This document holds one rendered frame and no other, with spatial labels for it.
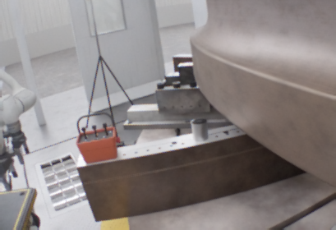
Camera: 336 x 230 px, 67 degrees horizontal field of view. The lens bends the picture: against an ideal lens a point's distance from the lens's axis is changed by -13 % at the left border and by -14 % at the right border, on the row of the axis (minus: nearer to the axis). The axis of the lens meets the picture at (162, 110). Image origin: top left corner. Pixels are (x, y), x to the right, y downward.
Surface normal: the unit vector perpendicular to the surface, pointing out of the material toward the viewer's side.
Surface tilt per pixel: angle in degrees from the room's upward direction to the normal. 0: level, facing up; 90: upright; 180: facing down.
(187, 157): 90
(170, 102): 90
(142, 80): 90
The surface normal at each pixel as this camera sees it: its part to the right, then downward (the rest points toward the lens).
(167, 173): 0.15, 0.34
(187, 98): -0.24, 0.38
